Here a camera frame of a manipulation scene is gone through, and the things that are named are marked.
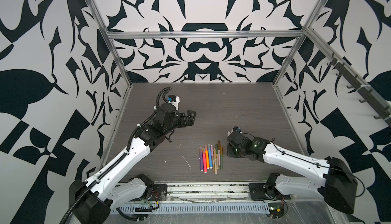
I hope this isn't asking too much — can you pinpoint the purple marker pen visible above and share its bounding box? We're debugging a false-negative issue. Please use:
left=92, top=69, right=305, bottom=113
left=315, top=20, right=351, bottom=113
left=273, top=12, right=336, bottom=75
left=199, top=147, right=204, bottom=172

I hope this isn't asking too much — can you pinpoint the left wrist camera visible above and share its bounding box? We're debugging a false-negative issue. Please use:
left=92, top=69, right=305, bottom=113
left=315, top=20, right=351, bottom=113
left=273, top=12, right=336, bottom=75
left=167, top=95, right=180, bottom=111

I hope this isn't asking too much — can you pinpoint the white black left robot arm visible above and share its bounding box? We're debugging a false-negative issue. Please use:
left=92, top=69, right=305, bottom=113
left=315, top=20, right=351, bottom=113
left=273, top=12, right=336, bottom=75
left=60, top=87, right=197, bottom=224

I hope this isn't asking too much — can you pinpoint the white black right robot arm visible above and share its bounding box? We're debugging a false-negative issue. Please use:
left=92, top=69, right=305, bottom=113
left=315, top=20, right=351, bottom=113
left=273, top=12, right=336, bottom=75
left=227, top=127, right=361, bottom=214

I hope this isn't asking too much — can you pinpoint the white slotted cable duct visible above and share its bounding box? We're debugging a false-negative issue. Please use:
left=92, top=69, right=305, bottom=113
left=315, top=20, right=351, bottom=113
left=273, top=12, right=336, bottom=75
left=118, top=202, right=270, bottom=215

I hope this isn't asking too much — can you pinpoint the black wall hook rack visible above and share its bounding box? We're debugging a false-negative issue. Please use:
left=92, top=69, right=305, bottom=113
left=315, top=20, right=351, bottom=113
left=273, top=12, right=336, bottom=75
left=327, top=53, right=391, bottom=127

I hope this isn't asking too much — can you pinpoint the small circuit board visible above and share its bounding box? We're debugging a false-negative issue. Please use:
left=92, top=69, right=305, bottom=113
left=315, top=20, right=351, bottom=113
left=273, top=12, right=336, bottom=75
left=268, top=205, right=287, bottom=220

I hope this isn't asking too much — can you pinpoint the brown capped pink marker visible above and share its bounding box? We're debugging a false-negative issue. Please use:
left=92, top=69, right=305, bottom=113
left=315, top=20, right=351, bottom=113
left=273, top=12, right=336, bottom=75
left=217, top=140, right=221, bottom=167

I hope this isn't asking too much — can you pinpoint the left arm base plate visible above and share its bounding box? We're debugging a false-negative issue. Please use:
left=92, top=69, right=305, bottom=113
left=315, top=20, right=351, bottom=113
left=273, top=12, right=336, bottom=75
left=143, top=184, right=168, bottom=201

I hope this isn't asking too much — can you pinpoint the blue marker pen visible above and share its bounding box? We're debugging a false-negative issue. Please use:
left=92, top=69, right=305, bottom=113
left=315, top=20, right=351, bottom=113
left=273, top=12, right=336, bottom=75
left=207, top=144, right=213, bottom=169

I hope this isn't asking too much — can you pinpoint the orange marker pen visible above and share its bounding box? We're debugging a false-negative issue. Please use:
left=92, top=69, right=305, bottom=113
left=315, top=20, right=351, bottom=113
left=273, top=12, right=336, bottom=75
left=204, top=144, right=210, bottom=169

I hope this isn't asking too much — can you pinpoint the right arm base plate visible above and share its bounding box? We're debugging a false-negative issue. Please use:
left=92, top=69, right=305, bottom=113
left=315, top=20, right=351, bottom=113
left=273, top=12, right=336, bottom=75
left=248, top=183, right=291, bottom=201

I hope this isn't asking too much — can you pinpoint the green marker pen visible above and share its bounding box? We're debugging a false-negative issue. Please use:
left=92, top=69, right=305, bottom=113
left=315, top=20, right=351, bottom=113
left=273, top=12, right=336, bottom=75
left=220, top=145, right=224, bottom=171

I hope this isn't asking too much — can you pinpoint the pink red marker pen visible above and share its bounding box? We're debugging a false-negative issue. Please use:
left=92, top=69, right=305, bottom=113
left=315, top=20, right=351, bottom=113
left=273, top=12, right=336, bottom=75
left=201, top=148, right=207, bottom=174

